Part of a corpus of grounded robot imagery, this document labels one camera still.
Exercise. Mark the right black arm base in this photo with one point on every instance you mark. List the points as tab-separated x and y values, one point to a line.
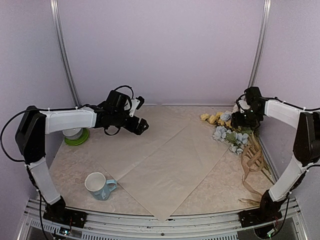
268	211

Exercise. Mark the white bowl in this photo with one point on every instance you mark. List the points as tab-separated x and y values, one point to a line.
72	134

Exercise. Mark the pink beige wrapping paper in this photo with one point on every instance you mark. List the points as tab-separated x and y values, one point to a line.
161	167

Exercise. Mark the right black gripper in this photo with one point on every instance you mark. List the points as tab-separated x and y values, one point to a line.
236	121

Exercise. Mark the yellow fake flower stem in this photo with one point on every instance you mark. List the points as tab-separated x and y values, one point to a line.
214	119

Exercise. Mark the left aluminium frame post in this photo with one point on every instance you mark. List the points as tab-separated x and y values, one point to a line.
54	5

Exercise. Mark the beige ribbon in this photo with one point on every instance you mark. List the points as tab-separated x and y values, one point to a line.
252	161

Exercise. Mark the white fake rose stem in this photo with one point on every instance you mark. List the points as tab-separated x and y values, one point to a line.
237	107

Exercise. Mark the aluminium frame post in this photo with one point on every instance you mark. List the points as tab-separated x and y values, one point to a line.
54	5
260	42

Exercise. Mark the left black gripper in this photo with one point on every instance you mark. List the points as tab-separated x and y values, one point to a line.
139	130

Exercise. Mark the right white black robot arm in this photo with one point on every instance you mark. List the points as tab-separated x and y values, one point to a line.
305	148

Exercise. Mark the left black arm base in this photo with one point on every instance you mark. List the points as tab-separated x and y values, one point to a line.
69	217

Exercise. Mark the right aluminium frame post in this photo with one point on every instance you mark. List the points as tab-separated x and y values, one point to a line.
260	42

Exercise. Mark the front aluminium rail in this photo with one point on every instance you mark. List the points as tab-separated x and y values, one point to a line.
101	224

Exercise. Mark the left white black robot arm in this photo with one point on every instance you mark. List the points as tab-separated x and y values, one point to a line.
118	110

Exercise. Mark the blue white ceramic mug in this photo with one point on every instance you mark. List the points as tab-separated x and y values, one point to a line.
99	187

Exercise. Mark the green plate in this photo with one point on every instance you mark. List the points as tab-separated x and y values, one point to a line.
80	140

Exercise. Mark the blue fake flower stem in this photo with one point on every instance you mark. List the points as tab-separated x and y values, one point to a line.
237	138

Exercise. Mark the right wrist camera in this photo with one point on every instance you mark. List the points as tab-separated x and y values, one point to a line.
252	96

